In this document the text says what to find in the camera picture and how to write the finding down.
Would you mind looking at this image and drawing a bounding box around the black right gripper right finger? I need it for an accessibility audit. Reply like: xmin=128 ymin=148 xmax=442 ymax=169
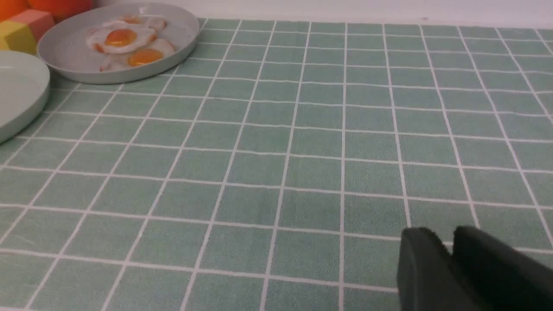
xmin=453 ymin=226 xmax=553 ymax=311

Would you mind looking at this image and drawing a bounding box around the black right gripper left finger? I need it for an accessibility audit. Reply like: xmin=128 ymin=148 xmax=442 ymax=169
xmin=397 ymin=228 xmax=489 ymax=311

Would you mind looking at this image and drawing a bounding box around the fried egg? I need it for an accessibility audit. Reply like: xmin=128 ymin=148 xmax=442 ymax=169
xmin=85 ymin=20 xmax=157 ymax=54
xmin=99 ymin=38 xmax=176 ymax=72
xmin=116 ymin=15 xmax=168 ymax=32

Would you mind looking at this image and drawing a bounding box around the green checkered tablecloth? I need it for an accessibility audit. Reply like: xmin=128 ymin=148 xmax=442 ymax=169
xmin=0 ymin=19 xmax=553 ymax=311

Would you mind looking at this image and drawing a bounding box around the grey plate with eggs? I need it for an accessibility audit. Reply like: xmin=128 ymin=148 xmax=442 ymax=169
xmin=36 ymin=2 xmax=200 ymax=85

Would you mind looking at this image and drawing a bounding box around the light green plate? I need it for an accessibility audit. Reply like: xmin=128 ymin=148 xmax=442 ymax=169
xmin=0 ymin=51 xmax=50 ymax=143

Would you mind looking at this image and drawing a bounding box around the red tomato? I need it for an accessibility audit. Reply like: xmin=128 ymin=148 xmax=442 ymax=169
xmin=28 ymin=0 xmax=93 ymax=23

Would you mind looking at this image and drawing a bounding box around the pink foam block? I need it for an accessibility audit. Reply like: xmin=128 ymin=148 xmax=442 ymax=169
xmin=8 ymin=9 xmax=55 ymax=43

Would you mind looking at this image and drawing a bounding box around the yellow foam block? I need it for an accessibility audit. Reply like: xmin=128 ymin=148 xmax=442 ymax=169
xmin=0 ymin=20 xmax=37 ymax=55

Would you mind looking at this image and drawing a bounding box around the orange fruit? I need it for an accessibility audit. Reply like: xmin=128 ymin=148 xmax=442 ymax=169
xmin=0 ymin=0 xmax=29 ymax=22

